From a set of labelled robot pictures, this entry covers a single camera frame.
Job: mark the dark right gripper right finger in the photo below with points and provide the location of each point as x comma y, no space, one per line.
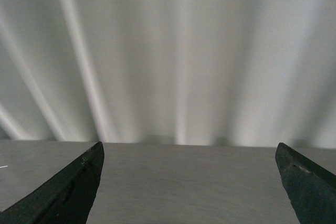
310,187

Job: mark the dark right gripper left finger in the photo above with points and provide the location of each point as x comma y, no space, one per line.
67,197

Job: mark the white pleated curtain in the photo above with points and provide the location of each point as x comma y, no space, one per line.
185,72

